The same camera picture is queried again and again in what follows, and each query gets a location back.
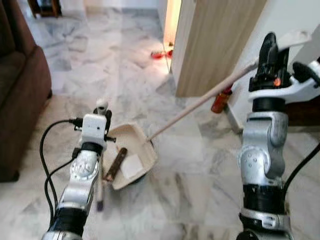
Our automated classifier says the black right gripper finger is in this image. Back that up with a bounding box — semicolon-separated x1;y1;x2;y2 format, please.
260;32;279;62

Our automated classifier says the beige long-handled dustpan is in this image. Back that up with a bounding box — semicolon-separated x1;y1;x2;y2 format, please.
102;30;314;191

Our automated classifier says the small red floor item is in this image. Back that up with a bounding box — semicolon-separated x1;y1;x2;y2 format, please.
151;48;174;60

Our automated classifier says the dark brown strip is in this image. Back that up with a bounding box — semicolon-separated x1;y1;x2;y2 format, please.
103;147;129;182

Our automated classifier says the white square card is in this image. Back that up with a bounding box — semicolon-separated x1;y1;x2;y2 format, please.
121;153;145;180

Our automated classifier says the light wooden cabinet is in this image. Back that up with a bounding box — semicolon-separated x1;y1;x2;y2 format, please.
169;0;269;99

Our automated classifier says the dark brown furniture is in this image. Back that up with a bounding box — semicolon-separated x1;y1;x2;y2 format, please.
287;94;320;127

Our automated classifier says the red-brown bottle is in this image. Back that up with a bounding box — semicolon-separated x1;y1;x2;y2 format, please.
210;87;235;115

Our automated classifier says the brown sofa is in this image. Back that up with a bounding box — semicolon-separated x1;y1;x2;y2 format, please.
0;0;54;182

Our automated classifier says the dark wooden stool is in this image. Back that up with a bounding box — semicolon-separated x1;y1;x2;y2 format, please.
27;0;64;19

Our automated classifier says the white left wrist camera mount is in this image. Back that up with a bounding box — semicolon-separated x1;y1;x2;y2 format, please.
81;113;108;149

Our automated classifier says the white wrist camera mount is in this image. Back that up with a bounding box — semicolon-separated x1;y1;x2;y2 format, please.
81;113;108;149
248;59;320;104

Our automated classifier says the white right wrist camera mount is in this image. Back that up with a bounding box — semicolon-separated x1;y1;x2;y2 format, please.
248;59;320;104

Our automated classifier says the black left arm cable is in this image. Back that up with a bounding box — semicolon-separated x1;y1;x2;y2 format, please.
38;118;84;227

